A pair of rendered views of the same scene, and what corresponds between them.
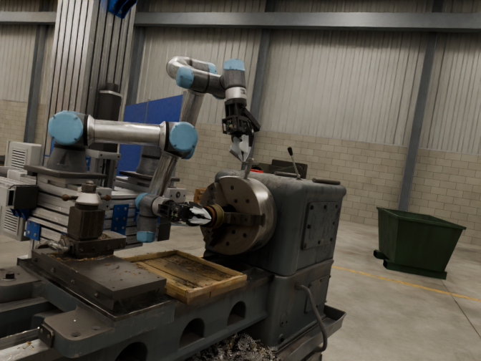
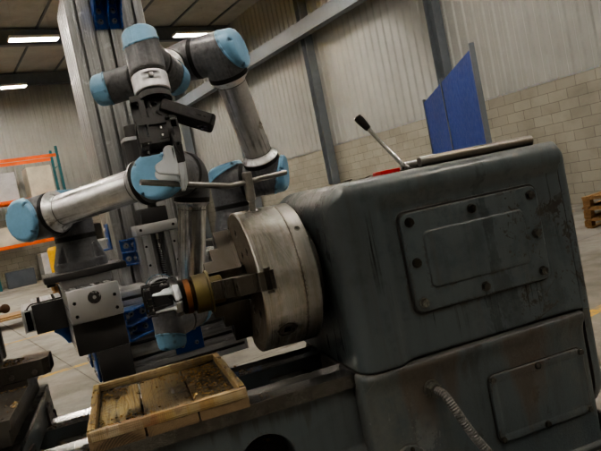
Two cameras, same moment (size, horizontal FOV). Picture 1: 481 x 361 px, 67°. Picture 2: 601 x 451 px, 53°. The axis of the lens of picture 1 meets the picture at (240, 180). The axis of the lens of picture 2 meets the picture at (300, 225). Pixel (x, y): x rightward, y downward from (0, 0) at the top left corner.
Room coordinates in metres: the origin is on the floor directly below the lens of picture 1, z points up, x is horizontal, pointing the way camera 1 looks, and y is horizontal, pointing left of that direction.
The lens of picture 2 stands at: (0.47, -0.91, 1.25)
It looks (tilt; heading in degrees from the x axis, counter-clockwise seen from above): 3 degrees down; 38
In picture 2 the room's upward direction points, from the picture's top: 11 degrees counter-clockwise
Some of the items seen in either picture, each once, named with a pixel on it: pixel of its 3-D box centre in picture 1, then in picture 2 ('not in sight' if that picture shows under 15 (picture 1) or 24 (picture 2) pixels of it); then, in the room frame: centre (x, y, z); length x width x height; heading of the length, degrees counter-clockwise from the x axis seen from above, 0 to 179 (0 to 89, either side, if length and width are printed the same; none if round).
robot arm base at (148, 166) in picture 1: (152, 165); (234, 218); (1.91, 0.47, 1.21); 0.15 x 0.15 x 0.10
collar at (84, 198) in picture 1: (87, 197); not in sight; (1.03, 0.42, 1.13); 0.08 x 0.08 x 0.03
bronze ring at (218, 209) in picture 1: (211, 216); (202, 293); (1.36, 0.09, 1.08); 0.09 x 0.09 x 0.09; 55
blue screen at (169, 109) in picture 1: (142, 152); (457, 167); (8.07, 2.25, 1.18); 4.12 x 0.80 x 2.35; 32
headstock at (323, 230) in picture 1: (278, 215); (420, 247); (1.82, -0.22, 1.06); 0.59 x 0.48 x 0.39; 145
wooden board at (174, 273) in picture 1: (181, 271); (164, 395); (1.26, 0.16, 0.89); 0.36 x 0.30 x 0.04; 55
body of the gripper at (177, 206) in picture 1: (176, 210); (162, 296); (1.36, 0.22, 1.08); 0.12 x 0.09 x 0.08; 55
